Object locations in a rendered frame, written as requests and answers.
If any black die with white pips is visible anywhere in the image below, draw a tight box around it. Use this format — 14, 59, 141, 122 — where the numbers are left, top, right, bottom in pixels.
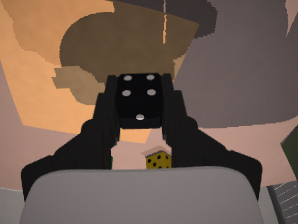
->
115, 73, 163, 130

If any orange flat mat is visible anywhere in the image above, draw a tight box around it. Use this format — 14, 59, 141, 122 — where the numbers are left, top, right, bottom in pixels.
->
0, 0, 199, 134

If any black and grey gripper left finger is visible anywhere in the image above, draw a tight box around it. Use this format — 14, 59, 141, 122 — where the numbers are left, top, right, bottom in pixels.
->
21, 75, 121, 202

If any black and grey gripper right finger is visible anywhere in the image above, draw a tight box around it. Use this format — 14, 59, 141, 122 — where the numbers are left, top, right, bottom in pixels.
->
160, 73, 263, 200

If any yellow die with black pips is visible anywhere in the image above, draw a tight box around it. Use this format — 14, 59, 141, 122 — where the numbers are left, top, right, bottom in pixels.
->
146, 152, 171, 169

